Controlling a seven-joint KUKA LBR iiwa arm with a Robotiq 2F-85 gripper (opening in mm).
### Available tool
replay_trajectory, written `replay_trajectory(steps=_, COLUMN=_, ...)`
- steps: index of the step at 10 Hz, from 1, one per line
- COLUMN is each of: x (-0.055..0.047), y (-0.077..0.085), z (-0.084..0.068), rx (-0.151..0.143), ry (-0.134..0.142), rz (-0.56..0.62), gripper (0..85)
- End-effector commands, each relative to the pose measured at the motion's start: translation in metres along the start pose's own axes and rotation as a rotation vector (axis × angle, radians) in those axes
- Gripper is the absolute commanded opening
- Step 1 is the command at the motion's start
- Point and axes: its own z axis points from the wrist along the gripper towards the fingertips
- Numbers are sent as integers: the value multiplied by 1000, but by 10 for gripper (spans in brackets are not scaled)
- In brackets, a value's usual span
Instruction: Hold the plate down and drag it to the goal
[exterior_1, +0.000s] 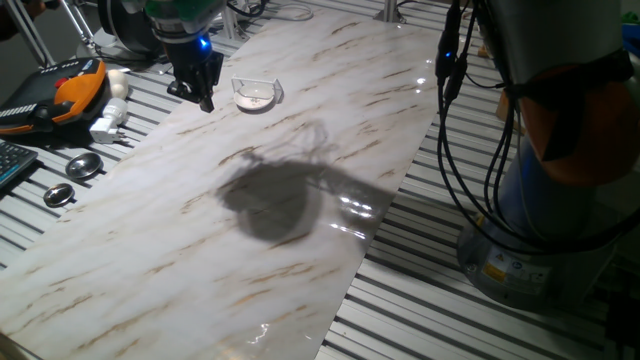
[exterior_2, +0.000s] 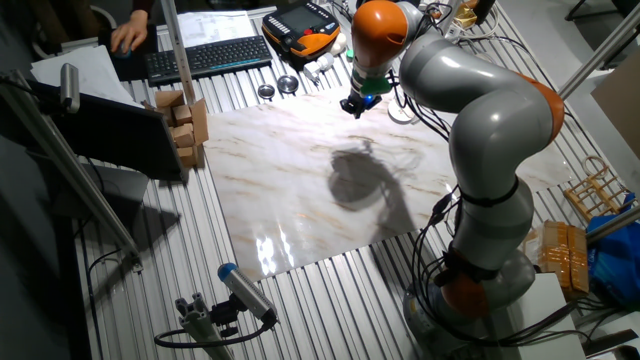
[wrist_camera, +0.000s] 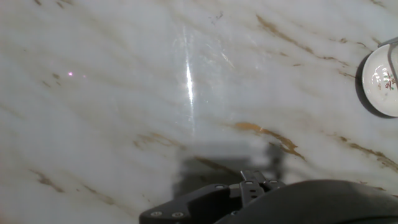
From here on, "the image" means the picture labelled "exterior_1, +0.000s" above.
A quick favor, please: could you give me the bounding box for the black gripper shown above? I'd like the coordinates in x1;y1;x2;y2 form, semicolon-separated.
163;33;225;114

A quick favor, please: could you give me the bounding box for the thin metal rod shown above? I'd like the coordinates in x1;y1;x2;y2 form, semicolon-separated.
47;0;99;49

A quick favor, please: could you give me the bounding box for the bare person hand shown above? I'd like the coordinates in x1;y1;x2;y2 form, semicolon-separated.
24;0;49;20

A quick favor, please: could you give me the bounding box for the white egg-shaped object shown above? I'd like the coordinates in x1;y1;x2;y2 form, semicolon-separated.
107;68;131;101

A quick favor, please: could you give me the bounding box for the clear plastic box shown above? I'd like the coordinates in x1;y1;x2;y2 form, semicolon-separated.
230;73;285;107

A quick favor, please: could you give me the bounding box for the white plug adapter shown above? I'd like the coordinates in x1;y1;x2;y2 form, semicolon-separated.
88;97;130;145

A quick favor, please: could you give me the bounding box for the black round device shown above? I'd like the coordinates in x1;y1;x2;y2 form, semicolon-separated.
95;0;164;56

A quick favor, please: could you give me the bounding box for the orange black teach pendant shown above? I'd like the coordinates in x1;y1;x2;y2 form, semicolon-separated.
0;57;109;136

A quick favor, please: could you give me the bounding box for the large round metal dish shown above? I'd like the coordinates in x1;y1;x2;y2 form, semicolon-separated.
64;152;105;181

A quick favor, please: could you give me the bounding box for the slanted aluminium pole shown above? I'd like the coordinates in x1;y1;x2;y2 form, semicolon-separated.
4;0;55;68

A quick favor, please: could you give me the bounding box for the marble pattern table sheet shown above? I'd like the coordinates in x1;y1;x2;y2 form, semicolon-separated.
0;7;451;360

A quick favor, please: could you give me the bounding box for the small round metal dish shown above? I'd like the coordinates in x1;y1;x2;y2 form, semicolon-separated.
42;182;76;209

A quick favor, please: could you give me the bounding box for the black keyboard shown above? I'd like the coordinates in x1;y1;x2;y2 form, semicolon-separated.
0;139;40;190

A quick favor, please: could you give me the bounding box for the upright aluminium post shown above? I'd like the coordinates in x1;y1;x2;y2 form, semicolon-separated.
374;0;405;24

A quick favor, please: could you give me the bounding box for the black cable with blue light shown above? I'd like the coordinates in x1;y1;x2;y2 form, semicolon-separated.
434;0;640;261

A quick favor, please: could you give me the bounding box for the black cable with inline connector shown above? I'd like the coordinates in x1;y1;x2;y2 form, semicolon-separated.
443;0;640;256

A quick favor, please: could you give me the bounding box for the black strap on arm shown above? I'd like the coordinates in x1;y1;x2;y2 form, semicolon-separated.
504;48;636;162

